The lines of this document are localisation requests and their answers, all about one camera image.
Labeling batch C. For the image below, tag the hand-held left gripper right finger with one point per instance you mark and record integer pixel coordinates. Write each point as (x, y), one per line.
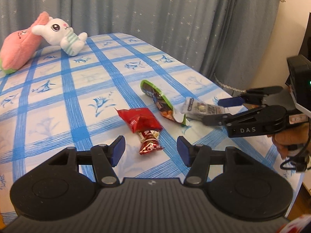
(182, 150)

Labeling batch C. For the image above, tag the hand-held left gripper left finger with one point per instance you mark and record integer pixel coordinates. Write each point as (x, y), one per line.
(119, 150)

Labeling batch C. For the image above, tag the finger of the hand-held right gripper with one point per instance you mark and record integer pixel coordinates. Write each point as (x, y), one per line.
(218, 119)
(228, 101)

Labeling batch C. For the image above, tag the clear packet with dark snack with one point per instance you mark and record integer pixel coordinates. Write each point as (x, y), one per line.
(196, 106)

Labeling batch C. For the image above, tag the red brown foil candy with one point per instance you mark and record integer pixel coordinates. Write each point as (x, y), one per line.
(148, 145)

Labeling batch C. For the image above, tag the large red snack packet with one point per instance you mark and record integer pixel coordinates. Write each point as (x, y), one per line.
(138, 120)

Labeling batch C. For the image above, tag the green-edged printed snack packet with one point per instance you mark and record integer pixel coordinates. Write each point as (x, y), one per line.
(160, 102)

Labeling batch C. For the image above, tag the person's right hand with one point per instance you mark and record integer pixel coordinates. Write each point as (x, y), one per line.
(291, 139)

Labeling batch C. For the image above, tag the blue lace-trimmed cloth cover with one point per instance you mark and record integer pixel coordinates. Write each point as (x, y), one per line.
(255, 41)

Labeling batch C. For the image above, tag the blue checked tablecloth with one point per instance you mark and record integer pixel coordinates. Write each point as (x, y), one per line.
(73, 89)

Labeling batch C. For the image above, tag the blue star-print curtain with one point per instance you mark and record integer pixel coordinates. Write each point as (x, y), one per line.
(145, 4)

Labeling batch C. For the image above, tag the white rabbit plush toy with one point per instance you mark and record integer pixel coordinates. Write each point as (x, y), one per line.
(58, 29)

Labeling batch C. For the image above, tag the pink peach plush toy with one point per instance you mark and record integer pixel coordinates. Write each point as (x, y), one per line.
(19, 46)

